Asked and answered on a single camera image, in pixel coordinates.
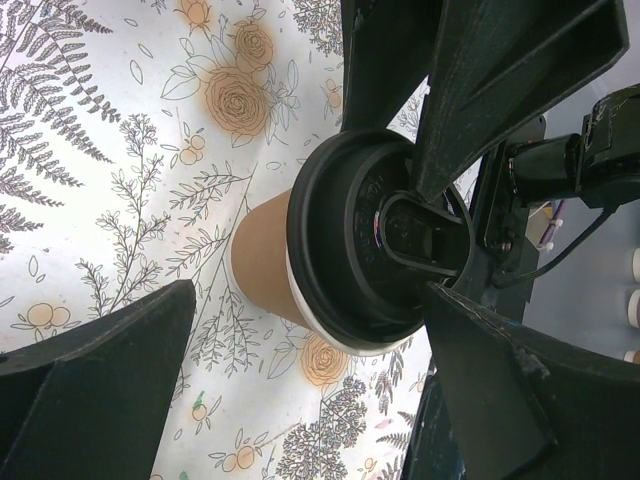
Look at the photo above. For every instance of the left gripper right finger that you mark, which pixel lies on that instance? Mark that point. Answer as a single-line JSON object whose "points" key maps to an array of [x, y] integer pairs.
{"points": [[524, 405]]}

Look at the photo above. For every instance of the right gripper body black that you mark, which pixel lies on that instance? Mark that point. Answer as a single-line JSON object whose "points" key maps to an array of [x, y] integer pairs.
{"points": [[599, 166]]}

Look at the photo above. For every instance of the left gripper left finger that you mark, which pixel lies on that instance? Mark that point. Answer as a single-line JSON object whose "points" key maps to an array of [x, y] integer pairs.
{"points": [[92, 403]]}

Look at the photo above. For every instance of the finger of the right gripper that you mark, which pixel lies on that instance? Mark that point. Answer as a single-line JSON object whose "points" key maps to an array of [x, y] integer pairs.
{"points": [[499, 64], [388, 47]]}

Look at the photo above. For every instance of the black plastic cup lid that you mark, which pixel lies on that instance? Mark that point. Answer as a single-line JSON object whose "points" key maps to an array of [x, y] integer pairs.
{"points": [[361, 246]]}

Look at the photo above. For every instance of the brown paper coffee cup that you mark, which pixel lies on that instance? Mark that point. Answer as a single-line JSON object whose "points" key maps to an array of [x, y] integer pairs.
{"points": [[260, 267]]}

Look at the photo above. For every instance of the floral table mat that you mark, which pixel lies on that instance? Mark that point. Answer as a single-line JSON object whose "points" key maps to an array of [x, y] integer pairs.
{"points": [[135, 136]]}

